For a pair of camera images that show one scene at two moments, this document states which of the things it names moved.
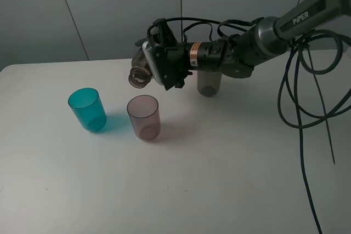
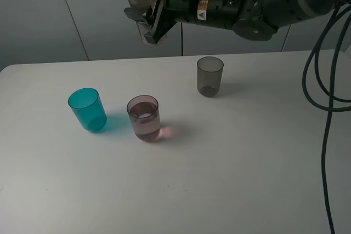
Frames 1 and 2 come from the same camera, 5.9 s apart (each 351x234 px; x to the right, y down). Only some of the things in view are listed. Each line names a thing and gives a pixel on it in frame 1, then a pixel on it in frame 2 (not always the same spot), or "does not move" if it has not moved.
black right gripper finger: (149, 52) → (157, 15)
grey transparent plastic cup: (208, 83) does not move
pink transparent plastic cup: (143, 112) does not move
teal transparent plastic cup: (86, 103) does not move
